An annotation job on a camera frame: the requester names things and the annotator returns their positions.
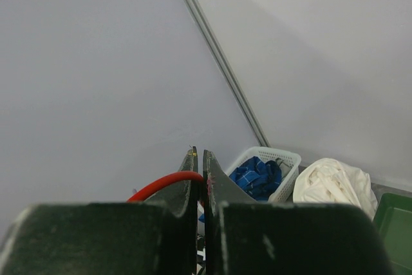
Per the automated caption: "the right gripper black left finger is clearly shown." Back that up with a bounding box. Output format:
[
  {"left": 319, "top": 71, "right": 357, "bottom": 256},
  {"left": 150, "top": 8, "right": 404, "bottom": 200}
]
[{"left": 0, "top": 149, "right": 199, "bottom": 275}]

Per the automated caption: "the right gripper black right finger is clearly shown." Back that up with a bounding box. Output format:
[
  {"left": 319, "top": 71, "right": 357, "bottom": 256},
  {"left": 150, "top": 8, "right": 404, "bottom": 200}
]
[{"left": 202, "top": 150, "right": 393, "bottom": 274}]

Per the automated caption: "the red cable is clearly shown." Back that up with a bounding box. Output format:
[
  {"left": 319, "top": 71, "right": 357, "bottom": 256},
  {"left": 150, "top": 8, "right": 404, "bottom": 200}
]
[{"left": 126, "top": 171, "right": 205, "bottom": 205}]

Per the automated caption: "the blue plaid cloth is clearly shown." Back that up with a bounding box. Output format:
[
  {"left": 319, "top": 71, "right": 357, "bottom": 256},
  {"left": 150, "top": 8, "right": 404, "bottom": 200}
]
[{"left": 229, "top": 156, "right": 282, "bottom": 201}]

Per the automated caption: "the white basket with clothes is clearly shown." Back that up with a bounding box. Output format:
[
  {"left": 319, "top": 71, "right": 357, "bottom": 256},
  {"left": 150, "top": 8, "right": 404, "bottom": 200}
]
[{"left": 226, "top": 146, "right": 301, "bottom": 202}]

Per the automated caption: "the white crumpled cloth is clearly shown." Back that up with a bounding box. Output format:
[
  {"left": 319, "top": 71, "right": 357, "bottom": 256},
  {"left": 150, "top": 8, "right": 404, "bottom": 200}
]
[{"left": 292, "top": 158, "right": 378, "bottom": 218}]

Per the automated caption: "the green tray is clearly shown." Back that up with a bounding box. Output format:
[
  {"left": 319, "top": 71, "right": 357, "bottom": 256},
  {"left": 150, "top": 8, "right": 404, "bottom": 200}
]
[{"left": 373, "top": 193, "right": 412, "bottom": 274}]

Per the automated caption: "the left aluminium frame post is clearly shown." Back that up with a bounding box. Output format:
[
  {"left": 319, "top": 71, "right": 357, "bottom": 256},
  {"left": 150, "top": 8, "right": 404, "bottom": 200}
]
[{"left": 184, "top": 0, "right": 270, "bottom": 147}]

